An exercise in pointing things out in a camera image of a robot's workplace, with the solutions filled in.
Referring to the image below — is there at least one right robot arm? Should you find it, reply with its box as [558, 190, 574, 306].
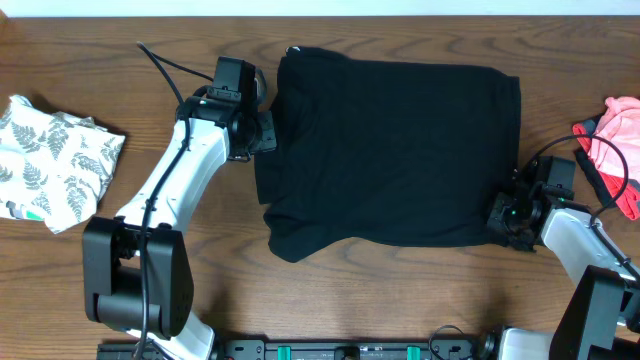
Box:
[478, 188, 639, 360]

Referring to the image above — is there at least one white fern-print fabric bag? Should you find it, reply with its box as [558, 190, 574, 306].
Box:
[1, 95, 125, 234]

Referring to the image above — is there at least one pink garment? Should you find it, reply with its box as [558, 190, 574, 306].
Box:
[588, 96, 639, 180]

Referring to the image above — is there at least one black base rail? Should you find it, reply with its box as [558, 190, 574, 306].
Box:
[97, 334, 506, 360]

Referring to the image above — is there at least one black t-shirt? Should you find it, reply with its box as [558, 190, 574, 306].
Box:
[254, 46, 521, 262]

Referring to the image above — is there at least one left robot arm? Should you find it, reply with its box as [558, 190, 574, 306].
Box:
[82, 97, 276, 359]

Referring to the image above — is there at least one red garment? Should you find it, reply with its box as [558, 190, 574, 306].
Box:
[572, 119, 640, 222]

